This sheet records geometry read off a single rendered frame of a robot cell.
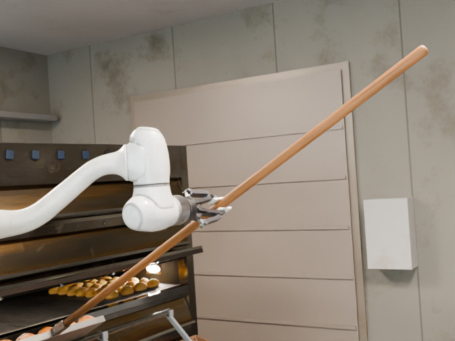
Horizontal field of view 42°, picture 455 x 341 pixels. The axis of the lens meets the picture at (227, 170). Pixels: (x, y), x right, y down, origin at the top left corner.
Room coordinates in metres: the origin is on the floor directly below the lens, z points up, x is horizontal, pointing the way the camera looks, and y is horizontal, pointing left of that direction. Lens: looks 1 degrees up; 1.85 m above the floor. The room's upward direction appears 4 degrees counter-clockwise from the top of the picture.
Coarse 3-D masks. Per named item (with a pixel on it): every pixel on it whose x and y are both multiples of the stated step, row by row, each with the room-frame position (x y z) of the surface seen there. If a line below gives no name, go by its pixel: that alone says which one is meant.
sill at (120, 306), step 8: (168, 288) 3.84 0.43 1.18; (176, 288) 3.84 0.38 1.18; (184, 288) 3.91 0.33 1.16; (144, 296) 3.61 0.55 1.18; (152, 296) 3.66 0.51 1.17; (160, 296) 3.72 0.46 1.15; (168, 296) 3.78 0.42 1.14; (112, 304) 3.43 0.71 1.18; (120, 304) 3.43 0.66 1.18; (128, 304) 3.48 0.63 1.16; (136, 304) 3.54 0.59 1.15; (88, 312) 3.26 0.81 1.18; (96, 312) 3.28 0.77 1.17; (104, 312) 3.33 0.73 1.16; (112, 312) 3.38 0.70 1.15; (56, 320) 3.11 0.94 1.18; (24, 328) 2.97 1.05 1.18; (32, 328) 2.96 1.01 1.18; (40, 328) 2.98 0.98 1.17; (0, 336) 2.83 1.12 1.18; (8, 336) 2.83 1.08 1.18; (16, 336) 2.87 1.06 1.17
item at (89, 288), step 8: (88, 280) 4.14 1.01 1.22; (96, 280) 4.09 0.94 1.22; (104, 280) 4.05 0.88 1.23; (112, 280) 3.99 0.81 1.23; (136, 280) 4.03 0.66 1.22; (144, 280) 3.97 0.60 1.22; (152, 280) 3.92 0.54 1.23; (56, 288) 3.91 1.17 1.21; (64, 288) 3.86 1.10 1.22; (72, 288) 3.80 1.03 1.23; (80, 288) 3.76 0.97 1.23; (88, 288) 3.91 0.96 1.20; (96, 288) 3.75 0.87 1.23; (104, 288) 3.80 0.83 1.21; (120, 288) 3.77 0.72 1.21; (128, 288) 3.70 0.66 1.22; (136, 288) 3.80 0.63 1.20; (144, 288) 3.82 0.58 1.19; (80, 296) 3.74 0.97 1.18; (88, 296) 3.69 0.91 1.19; (112, 296) 3.60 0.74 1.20
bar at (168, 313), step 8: (160, 312) 3.17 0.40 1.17; (168, 312) 3.21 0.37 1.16; (136, 320) 3.02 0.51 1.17; (144, 320) 3.05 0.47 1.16; (152, 320) 3.11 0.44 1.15; (112, 328) 2.88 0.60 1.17; (120, 328) 2.91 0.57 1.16; (128, 328) 2.96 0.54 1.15; (176, 328) 3.19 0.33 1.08; (88, 336) 2.75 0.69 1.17; (96, 336) 2.79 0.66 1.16; (104, 336) 2.82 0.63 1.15; (184, 336) 3.16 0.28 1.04
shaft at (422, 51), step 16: (416, 48) 1.56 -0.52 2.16; (400, 64) 1.58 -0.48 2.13; (384, 80) 1.60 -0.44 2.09; (368, 96) 1.64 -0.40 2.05; (336, 112) 1.69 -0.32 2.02; (320, 128) 1.71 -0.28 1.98; (304, 144) 1.75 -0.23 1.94; (272, 160) 1.81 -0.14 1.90; (256, 176) 1.84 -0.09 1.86; (240, 192) 1.88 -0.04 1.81; (192, 224) 1.99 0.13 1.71; (176, 240) 2.04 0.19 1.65; (128, 272) 2.17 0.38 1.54; (112, 288) 2.22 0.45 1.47; (96, 304) 2.30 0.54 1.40; (64, 320) 2.39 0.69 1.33
